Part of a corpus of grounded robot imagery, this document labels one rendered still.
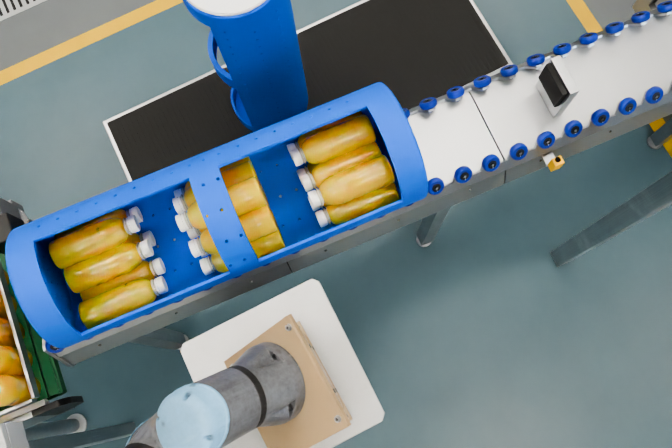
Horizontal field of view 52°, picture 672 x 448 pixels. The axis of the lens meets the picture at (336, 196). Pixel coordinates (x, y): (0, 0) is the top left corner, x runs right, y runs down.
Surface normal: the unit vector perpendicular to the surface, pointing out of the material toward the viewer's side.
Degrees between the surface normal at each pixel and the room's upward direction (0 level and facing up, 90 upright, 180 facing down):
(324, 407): 41
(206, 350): 0
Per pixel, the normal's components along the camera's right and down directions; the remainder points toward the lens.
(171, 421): -0.51, 0.04
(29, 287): 0.05, -0.07
